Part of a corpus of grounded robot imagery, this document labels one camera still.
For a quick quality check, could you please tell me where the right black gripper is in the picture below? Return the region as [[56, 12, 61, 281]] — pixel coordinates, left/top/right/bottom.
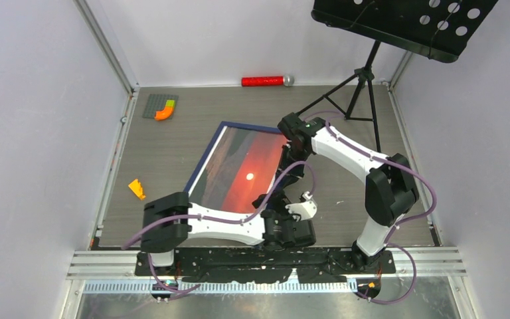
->
[[275, 146, 310, 188]]

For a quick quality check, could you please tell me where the blue wooden picture frame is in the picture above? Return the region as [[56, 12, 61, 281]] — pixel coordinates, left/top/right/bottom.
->
[[185, 122, 286, 214]]

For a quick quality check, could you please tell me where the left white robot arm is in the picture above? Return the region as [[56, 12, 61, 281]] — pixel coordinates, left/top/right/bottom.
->
[[136, 191, 317, 275]]

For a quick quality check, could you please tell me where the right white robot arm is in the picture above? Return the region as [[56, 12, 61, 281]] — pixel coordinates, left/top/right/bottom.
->
[[276, 113, 418, 273]]

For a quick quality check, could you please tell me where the red toy microphone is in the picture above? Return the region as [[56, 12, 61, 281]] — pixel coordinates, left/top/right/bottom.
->
[[241, 74, 295, 87]]

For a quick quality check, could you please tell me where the green toy brick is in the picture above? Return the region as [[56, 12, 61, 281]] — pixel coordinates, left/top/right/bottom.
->
[[165, 99, 176, 108]]

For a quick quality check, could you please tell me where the orange curved toy block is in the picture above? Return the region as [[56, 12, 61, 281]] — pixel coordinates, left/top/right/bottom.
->
[[154, 105, 175, 121]]

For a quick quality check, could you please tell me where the grey building baseplate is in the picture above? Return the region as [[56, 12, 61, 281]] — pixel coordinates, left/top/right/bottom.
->
[[142, 94, 179, 120]]

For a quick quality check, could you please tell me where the yellow toy block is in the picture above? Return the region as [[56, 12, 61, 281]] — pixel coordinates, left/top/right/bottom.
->
[[128, 179, 146, 201]]

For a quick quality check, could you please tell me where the black music stand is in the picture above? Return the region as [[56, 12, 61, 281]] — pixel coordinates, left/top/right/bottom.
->
[[298, 0, 496, 151]]

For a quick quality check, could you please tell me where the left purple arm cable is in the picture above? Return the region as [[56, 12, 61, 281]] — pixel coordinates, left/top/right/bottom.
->
[[122, 161, 317, 302]]

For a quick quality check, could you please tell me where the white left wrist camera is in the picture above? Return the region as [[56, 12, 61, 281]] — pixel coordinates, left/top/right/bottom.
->
[[285, 191, 317, 221]]

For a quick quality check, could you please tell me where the aluminium front rail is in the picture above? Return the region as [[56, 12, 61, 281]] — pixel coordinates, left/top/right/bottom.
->
[[67, 247, 467, 294]]

